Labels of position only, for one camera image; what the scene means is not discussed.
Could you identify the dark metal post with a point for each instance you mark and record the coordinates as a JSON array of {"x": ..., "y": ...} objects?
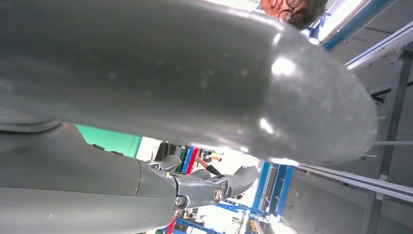
[{"x": 392, "y": 113}]

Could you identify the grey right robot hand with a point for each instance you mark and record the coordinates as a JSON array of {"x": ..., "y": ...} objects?
[{"x": 161, "y": 71}]

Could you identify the person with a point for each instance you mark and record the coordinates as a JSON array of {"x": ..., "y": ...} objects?
[{"x": 303, "y": 16}]

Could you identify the green table board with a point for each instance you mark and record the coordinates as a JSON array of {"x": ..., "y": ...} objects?
[{"x": 109, "y": 139}]

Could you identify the blue metal frame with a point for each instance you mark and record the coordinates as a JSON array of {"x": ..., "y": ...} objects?
[
  {"x": 355, "y": 22},
  {"x": 284, "y": 187}
]

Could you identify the aluminium rail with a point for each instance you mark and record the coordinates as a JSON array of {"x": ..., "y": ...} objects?
[
  {"x": 355, "y": 182},
  {"x": 380, "y": 48}
]

